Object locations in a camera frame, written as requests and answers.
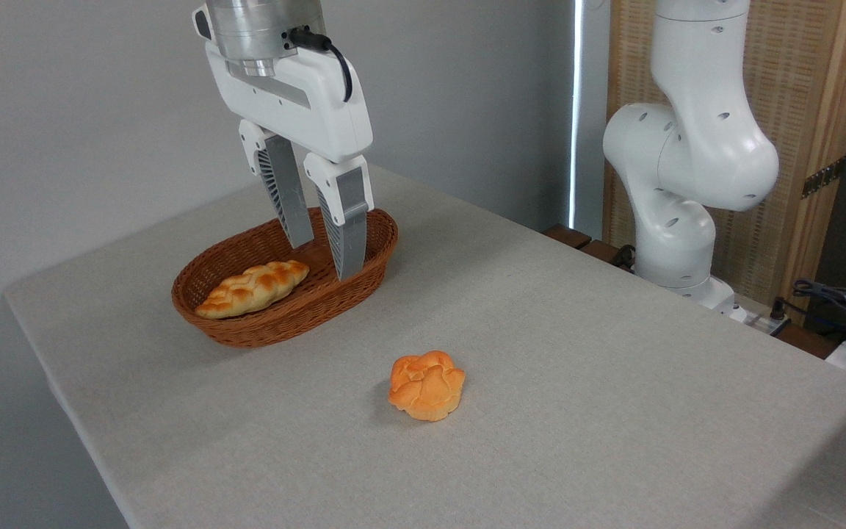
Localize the bundle of dark cables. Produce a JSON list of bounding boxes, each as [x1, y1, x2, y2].
[[792, 278, 846, 346]]

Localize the grey tablecloth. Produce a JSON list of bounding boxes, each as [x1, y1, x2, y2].
[[3, 165, 846, 529]]

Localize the white power strip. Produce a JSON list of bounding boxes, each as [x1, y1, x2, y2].
[[730, 296, 792, 337]]

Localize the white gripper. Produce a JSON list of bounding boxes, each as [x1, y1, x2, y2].
[[205, 42, 375, 281]]

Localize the round orange bread roll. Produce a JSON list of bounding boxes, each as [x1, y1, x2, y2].
[[388, 350, 466, 422]]

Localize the long braided bread loaf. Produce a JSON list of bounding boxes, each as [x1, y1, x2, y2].
[[195, 259, 311, 320]]

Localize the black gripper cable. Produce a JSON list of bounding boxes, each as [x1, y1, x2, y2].
[[287, 28, 355, 103]]

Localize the metal screen hinge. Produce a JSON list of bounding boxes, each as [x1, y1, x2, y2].
[[801, 156, 846, 199]]

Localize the brown woven wicker basket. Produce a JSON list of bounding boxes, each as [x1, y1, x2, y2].
[[171, 207, 399, 348]]

